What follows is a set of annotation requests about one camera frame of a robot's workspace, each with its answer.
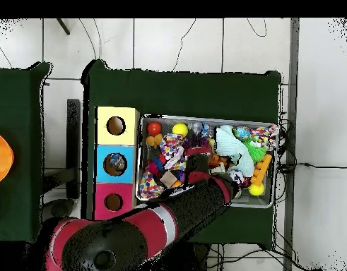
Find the crushed clear plastic bottle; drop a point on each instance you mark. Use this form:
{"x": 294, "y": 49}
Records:
{"x": 116, "y": 161}
{"x": 200, "y": 129}

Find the mint green cloth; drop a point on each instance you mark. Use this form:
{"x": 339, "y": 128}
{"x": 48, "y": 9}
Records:
{"x": 232, "y": 146}

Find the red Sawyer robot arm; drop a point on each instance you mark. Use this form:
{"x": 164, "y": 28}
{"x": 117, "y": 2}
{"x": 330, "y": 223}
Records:
{"x": 150, "y": 225}

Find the wooden three-hole box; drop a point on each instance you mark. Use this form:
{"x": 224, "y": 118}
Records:
{"x": 128, "y": 135}

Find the purple knobbly toy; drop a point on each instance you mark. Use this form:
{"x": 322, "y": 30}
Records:
{"x": 197, "y": 141}

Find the orange studded building brick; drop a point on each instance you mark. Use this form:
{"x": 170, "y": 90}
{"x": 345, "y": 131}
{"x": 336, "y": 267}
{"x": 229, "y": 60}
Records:
{"x": 217, "y": 160}

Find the yellow ball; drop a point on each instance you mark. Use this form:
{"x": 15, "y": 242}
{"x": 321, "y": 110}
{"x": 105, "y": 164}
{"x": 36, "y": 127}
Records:
{"x": 180, "y": 129}

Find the small soccer ball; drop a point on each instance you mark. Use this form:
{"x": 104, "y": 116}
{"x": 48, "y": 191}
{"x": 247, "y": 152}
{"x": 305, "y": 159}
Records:
{"x": 237, "y": 175}

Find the globe print ball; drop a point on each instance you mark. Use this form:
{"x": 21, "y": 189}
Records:
{"x": 242, "y": 133}

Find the red orange ball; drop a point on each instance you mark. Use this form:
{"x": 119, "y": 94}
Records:
{"x": 154, "y": 128}

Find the green spiky ball with eyes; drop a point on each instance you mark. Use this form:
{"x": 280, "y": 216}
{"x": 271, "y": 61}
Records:
{"x": 256, "y": 151}

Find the black panel stand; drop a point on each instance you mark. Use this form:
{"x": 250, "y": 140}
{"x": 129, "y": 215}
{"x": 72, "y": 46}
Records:
{"x": 73, "y": 146}

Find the dark green side tablecloth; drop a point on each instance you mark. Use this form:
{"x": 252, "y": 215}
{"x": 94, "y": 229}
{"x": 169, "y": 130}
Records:
{"x": 17, "y": 113}

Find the orange bowl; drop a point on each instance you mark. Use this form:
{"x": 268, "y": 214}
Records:
{"x": 0, "y": 158}

